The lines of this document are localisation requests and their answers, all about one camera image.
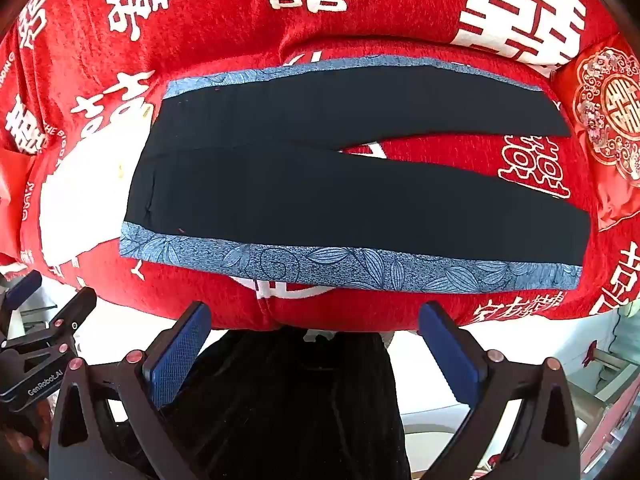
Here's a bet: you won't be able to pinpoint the operator left hand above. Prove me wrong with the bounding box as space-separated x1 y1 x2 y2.
1 399 53 470

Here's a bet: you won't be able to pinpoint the red embroidered pillow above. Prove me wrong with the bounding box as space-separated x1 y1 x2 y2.
552 32 639 231

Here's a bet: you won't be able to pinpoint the black pants with blue trim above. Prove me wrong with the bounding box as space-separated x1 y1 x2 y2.
119 55 591 294

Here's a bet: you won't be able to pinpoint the wooden furniture at right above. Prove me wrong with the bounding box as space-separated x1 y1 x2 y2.
560 303 640 476

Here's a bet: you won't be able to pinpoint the red quilt with white characters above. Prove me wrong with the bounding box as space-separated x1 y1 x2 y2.
1 0 639 332

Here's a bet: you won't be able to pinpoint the operator black trousers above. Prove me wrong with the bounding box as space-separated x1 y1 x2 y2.
163 327 411 479

